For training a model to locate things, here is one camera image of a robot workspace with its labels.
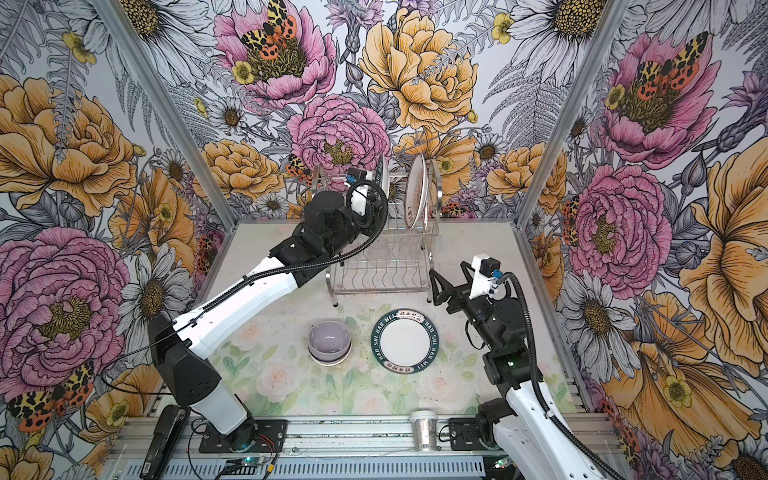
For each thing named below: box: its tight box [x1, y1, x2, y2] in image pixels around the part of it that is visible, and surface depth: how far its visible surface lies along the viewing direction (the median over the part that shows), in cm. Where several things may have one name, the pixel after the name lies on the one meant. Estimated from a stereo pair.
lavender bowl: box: [308, 320, 351, 361], surface depth 84 cm
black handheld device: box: [139, 404, 191, 480], surface depth 73 cm
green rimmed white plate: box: [371, 308, 439, 375], surface depth 92 cm
